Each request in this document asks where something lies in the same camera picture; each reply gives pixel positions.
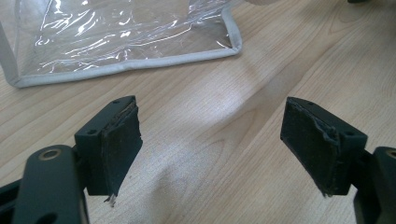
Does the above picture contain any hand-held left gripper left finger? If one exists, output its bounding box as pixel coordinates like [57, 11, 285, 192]
[74, 94, 144, 208]

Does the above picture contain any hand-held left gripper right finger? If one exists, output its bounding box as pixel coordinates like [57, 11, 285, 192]
[279, 96, 369, 198]

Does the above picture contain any clear plastic bag grey trim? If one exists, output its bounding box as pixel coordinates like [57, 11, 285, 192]
[0, 0, 244, 89]

